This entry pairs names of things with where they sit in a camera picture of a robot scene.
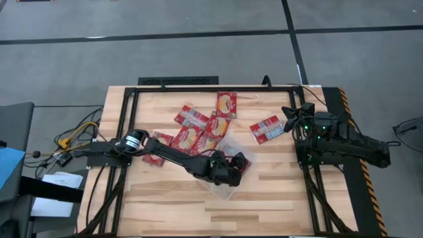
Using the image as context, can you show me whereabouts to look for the black metal table frame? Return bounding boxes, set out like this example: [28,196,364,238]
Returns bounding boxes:
[79,84,356,237]

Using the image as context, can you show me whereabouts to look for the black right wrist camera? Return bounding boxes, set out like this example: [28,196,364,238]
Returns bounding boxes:
[301,102,316,117]

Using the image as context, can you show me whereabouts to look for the small black power adapter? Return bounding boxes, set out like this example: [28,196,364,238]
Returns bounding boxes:
[56,153,74,168]

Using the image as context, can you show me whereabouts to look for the blue sheet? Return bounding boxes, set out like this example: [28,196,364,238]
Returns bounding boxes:
[0,147,26,191]

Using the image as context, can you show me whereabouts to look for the thin black floor cable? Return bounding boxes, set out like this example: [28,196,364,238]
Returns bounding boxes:
[34,104,104,109]

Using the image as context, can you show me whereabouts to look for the clear plastic bin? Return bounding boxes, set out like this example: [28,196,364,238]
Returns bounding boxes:
[197,134,258,202]

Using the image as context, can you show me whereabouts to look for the yellow cable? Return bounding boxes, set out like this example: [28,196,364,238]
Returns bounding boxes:
[58,121,100,150]

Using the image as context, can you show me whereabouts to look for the red popcorn bag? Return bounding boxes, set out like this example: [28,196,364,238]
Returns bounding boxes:
[204,113,231,140]
[249,114,286,145]
[215,91,238,120]
[189,134,219,157]
[141,131,175,167]
[173,104,211,130]
[169,124,205,154]

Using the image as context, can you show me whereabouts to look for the black floor vent grille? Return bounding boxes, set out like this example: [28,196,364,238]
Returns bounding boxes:
[137,75,219,86]

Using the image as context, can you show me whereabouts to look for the black cable bundle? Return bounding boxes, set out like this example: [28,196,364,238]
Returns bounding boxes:
[54,107,104,146]

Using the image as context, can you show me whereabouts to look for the white paper sheet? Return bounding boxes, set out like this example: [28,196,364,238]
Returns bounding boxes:
[30,196,75,218]
[42,171,85,190]

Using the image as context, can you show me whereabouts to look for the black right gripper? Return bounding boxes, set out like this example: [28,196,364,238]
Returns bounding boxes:
[281,106,315,132]

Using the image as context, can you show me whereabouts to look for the thin black table cable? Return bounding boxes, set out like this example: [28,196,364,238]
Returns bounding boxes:
[286,83,328,107]

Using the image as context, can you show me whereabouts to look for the black hazard-striped platform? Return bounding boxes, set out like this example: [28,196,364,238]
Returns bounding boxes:
[322,87,389,237]

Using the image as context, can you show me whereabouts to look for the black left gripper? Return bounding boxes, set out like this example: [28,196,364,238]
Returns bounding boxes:
[206,152,249,188]

